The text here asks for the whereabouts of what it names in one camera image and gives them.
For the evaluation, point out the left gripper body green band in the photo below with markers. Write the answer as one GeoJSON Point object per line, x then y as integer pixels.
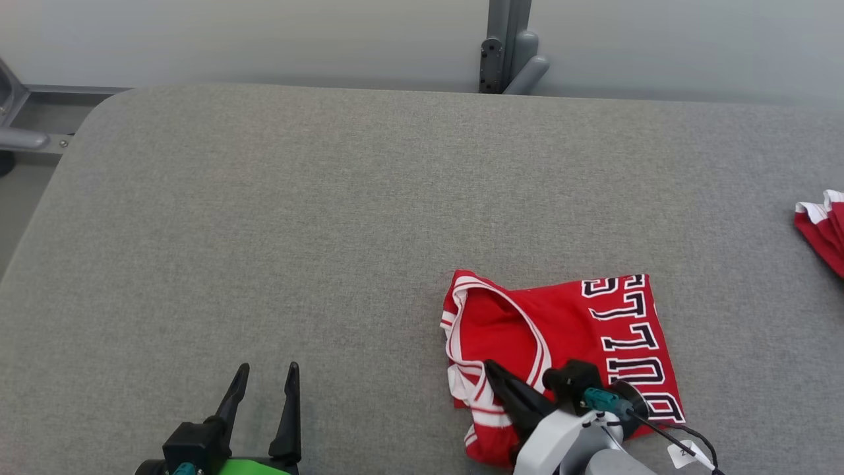
{"type": "Point", "coordinates": [257, 467]}

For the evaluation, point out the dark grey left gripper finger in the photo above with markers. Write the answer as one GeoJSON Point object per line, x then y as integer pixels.
{"type": "Point", "coordinates": [236, 396]}
{"type": "Point", "coordinates": [290, 422]}

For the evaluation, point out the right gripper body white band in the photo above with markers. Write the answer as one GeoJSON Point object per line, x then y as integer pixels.
{"type": "Point", "coordinates": [560, 442]}

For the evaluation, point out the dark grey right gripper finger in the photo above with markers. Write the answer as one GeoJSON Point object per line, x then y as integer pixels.
{"type": "Point", "coordinates": [521, 399]}

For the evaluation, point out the red jersey with black lettering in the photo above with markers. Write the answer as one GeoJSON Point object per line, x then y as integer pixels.
{"type": "Point", "coordinates": [573, 323]}

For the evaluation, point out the red shorts with white stripe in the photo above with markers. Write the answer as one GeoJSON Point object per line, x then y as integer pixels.
{"type": "Point", "coordinates": [824, 227]}

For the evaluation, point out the grey fabric sofa cushion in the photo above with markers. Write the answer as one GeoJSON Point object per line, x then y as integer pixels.
{"type": "Point", "coordinates": [330, 231]}

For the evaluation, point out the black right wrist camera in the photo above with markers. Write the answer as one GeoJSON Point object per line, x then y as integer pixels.
{"type": "Point", "coordinates": [573, 382]}

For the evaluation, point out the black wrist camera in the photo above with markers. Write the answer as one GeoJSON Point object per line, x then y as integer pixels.
{"type": "Point", "coordinates": [194, 445]}
{"type": "Point", "coordinates": [573, 382]}

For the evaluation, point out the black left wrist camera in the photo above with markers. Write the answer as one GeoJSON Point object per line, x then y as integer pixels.
{"type": "Point", "coordinates": [194, 445]}

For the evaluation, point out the grey metal frame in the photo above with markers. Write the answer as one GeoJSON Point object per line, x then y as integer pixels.
{"type": "Point", "coordinates": [20, 135]}

